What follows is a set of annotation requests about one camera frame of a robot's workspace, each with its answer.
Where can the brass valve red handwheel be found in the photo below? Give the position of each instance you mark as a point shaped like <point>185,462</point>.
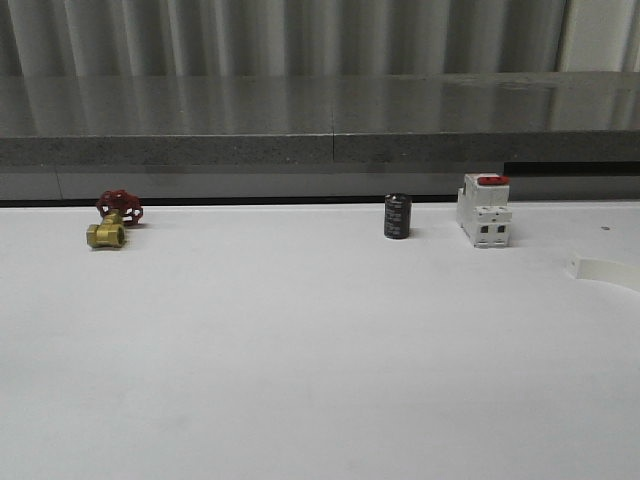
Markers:
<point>118,209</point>

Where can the black cylindrical capacitor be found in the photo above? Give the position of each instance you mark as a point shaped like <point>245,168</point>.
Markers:
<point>397,216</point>

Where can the grey stone countertop ledge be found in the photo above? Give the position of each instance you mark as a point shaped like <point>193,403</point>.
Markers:
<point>573,123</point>

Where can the white circuit breaker red switch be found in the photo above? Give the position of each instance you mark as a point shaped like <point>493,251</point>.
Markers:
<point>482,209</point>

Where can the white half pipe clamp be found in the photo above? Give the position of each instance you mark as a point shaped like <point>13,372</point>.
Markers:
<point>613,272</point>

